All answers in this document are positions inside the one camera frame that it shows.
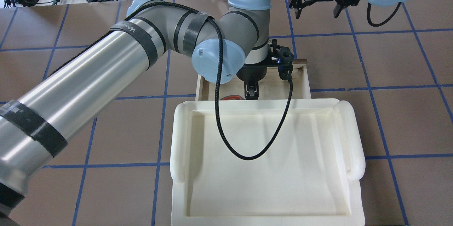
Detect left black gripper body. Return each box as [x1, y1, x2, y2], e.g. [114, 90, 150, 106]
[236, 39, 294, 83]

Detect orange grey scissors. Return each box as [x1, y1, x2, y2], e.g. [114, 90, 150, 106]
[220, 94, 246, 101]

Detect light wooden drawer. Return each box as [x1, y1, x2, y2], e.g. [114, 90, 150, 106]
[195, 59, 312, 101]

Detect cream plastic tray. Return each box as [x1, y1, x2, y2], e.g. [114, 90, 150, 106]
[170, 98, 366, 226]

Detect right black braided cable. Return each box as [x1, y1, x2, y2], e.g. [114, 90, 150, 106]
[367, 2, 402, 27]

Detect black braided cable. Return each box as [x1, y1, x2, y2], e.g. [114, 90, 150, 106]
[124, 1, 294, 160]
[367, 2, 402, 27]

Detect left black braided cable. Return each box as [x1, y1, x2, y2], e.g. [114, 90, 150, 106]
[124, 1, 294, 160]

